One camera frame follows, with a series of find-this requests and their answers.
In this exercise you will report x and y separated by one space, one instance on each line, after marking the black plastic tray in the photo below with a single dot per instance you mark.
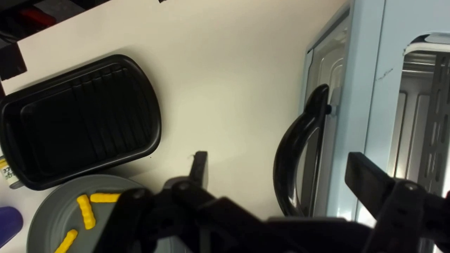
98 115

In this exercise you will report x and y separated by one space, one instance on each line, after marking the yellow toy fry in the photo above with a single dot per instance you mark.
104 197
86 209
68 240

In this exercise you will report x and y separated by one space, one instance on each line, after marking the small yellow labelled can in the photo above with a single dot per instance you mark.
8 176

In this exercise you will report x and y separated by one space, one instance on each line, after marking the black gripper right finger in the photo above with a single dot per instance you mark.
404 211

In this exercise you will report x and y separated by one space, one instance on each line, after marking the blue plastic cup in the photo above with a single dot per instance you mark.
10 224

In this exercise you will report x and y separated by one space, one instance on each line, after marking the black oven door handle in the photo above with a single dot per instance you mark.
298 156

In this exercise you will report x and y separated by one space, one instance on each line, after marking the light blue toaster oven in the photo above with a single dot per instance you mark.
387 65

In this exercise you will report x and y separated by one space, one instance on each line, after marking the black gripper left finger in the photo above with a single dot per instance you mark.
183 209

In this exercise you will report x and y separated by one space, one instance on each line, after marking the grey round plate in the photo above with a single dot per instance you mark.
61 212

